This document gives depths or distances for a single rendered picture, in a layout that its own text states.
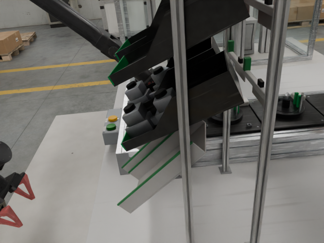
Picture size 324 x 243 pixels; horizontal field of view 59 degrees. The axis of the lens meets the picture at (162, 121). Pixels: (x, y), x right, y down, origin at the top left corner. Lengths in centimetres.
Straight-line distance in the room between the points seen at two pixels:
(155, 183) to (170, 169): 6
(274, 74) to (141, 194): 42
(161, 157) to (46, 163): 62
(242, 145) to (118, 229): 52
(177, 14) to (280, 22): 17
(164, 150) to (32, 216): 51
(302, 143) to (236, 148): 24
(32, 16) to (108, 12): 384
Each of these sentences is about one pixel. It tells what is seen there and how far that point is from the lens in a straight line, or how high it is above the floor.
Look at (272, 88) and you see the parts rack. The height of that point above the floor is 134.
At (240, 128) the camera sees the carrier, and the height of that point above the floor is 97.
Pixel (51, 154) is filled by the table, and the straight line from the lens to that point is 134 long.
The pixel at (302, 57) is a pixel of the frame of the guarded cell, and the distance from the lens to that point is 218.
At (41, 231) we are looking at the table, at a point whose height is 86.
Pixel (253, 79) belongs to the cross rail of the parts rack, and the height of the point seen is 131.
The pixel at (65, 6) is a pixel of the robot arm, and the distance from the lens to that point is 103.
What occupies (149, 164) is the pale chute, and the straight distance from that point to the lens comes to 84.
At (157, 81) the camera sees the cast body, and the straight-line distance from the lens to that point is 77.
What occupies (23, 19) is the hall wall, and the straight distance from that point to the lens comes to 993.
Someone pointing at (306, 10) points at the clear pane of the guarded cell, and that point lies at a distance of 225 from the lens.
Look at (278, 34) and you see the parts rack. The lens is 54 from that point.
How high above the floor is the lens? 157
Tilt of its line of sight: 30 degrees down
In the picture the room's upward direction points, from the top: 6 degrees counter-clockwise
